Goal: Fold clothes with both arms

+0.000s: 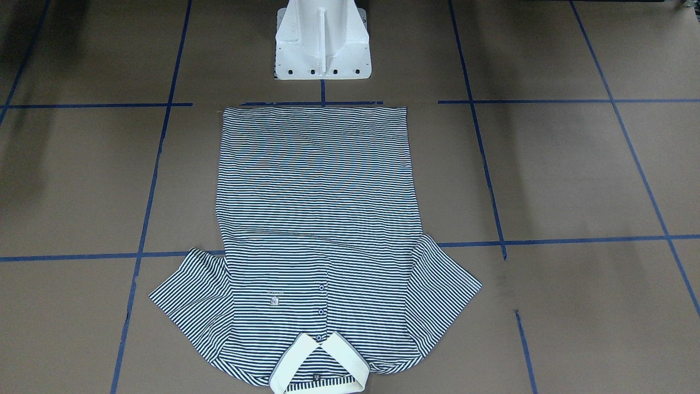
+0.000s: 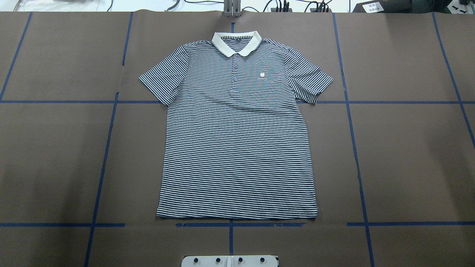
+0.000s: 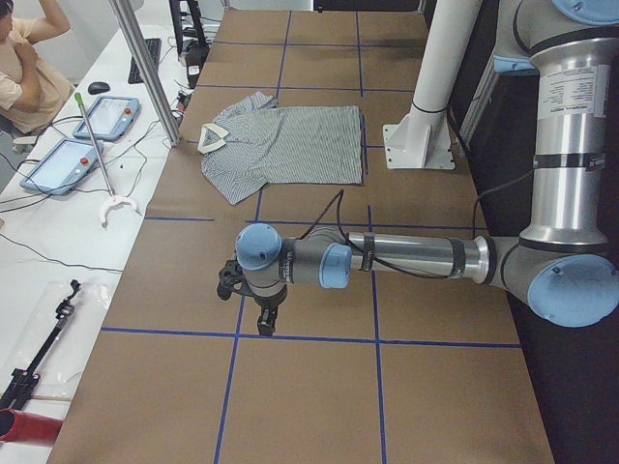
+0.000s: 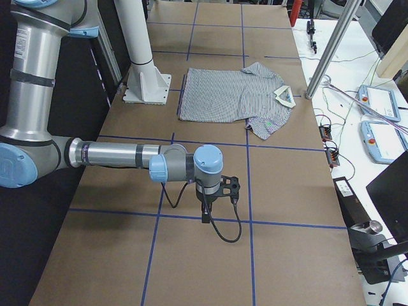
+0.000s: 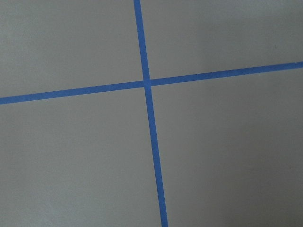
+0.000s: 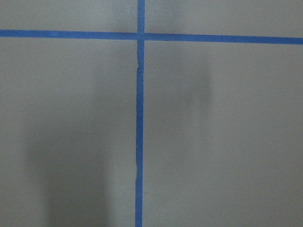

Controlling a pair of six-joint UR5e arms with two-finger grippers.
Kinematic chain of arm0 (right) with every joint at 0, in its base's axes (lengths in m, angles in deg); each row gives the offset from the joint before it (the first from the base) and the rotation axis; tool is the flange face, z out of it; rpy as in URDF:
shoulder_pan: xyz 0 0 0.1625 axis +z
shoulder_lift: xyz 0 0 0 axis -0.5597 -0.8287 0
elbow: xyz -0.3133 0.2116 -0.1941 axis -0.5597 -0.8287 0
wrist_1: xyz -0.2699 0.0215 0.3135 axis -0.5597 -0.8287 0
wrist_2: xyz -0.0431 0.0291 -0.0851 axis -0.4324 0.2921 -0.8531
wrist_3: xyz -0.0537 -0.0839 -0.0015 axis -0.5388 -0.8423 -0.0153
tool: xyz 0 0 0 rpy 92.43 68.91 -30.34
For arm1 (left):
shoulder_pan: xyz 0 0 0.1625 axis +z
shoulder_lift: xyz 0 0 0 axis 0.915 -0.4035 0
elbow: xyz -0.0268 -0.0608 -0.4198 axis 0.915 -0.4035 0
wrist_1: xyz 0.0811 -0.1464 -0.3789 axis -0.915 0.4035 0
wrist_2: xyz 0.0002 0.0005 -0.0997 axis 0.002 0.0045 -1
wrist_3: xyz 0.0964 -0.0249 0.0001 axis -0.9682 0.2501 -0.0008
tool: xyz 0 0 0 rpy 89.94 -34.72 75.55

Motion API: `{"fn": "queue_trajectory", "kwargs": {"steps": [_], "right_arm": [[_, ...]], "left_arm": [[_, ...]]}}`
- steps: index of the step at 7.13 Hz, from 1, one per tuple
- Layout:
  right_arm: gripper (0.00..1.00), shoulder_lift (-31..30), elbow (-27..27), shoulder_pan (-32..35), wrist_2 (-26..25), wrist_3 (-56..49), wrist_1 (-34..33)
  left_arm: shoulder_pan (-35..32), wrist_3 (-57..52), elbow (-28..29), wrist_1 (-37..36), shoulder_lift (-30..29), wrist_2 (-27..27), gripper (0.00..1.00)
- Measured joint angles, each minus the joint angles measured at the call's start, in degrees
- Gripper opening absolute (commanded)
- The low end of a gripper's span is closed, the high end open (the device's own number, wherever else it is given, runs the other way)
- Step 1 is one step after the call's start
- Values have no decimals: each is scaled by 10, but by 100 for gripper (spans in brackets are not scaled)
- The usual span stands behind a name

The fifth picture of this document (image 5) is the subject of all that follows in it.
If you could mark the brown table mat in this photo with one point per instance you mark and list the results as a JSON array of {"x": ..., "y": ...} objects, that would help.
[{"x": 151, "y": 113}]

